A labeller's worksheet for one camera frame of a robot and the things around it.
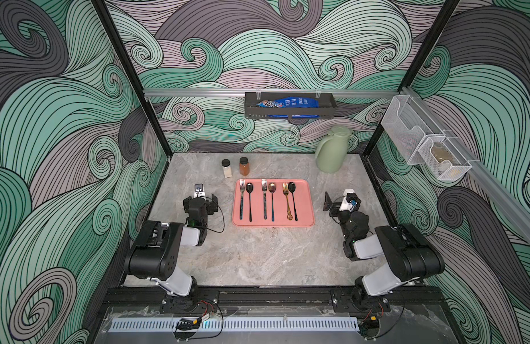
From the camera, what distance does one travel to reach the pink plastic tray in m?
0.96

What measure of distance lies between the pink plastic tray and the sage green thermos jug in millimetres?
126

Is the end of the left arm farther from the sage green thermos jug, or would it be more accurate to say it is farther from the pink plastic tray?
the sage green thermos jug

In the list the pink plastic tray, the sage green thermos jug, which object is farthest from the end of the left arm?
the sage green thermos jug

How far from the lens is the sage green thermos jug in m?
0.98
